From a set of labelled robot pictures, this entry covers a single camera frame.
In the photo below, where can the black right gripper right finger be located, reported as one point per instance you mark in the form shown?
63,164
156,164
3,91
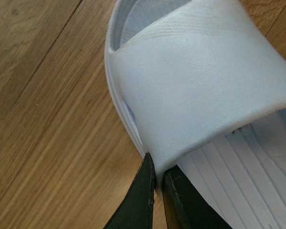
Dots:
184,207

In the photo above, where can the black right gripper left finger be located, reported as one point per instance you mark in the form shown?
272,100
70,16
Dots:
136,209

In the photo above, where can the light blue slide slipper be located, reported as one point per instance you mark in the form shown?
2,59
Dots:
197,85

